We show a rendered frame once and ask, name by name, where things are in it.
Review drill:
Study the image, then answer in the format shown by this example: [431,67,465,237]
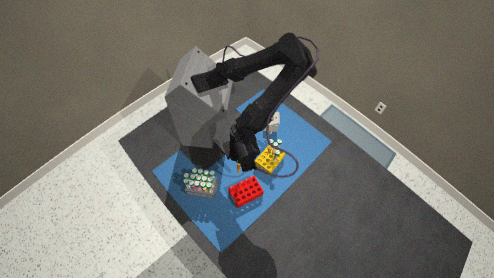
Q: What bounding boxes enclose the yellow rack with round wells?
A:
[255,147,285,173]

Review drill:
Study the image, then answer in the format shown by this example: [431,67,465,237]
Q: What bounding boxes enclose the blue bench mat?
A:
[153,103,332,252]

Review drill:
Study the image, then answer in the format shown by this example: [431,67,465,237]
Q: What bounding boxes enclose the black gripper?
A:
[223,141,237,161]

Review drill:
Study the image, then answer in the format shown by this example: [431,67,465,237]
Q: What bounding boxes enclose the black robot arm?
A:
[191,33,317,172]

